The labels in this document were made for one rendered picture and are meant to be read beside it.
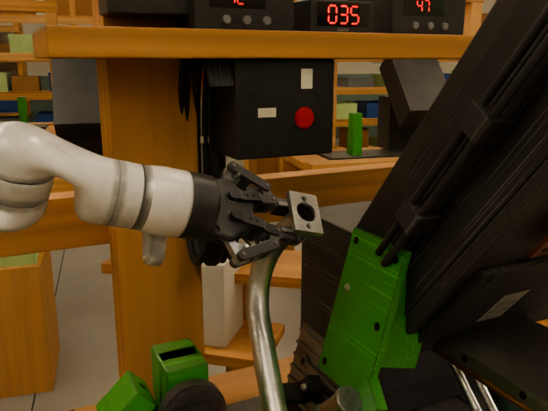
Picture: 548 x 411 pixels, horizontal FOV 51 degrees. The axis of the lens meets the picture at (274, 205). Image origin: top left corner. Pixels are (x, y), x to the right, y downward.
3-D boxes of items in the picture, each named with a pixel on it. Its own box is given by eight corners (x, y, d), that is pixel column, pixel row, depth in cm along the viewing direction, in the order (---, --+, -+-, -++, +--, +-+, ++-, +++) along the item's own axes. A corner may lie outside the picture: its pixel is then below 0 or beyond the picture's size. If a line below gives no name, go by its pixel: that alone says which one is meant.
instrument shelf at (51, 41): (554, 59, 109) (556, 37, 108) (48, 58, 71) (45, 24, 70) (460, 59, 131) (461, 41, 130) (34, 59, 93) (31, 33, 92)
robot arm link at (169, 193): (156, 203, 71) (107, 195, 68) (191, 152, 63) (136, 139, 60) (158, 270, 67) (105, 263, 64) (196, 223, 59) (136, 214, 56)
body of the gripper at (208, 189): (189, 219, 59) (270, 232, 63) (185, 152, 63) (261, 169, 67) (164, 252, 64) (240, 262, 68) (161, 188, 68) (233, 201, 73)
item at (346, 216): (486, 388, 108) (503, 214, 100) (349, 432, 95) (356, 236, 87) (422, 346, 124) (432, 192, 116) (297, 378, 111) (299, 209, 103)
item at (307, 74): (334, 153, 94) (337, 59, 90) (237, 161, 87) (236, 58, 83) (298, 143, 105) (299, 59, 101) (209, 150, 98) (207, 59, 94)
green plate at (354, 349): (411, 408, 77) (455, 257, 74) (361, 409, 73) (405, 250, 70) (362, 367, 87) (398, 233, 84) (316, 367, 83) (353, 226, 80)
